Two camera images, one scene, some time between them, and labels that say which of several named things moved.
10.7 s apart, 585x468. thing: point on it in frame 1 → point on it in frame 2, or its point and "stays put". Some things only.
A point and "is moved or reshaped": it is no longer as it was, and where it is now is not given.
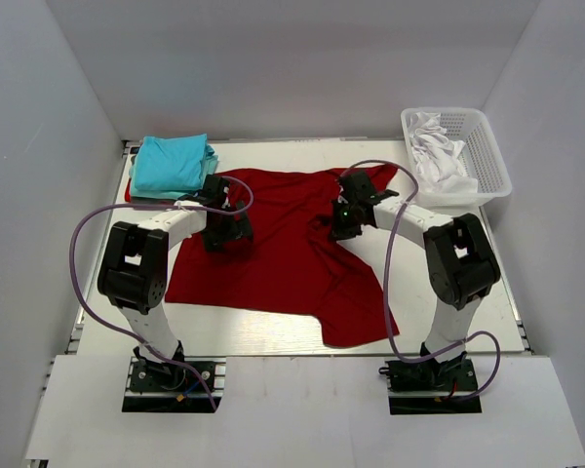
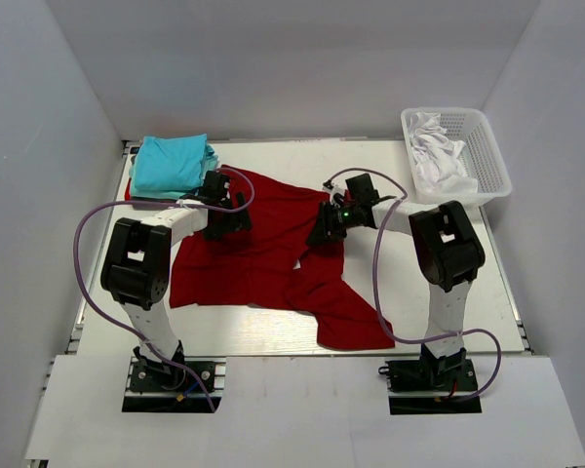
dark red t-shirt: (291, 265) is moved or reshaped
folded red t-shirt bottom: (129, 198) stays put
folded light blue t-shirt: (170, 162) stays put
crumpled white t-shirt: (437, 156) stays put
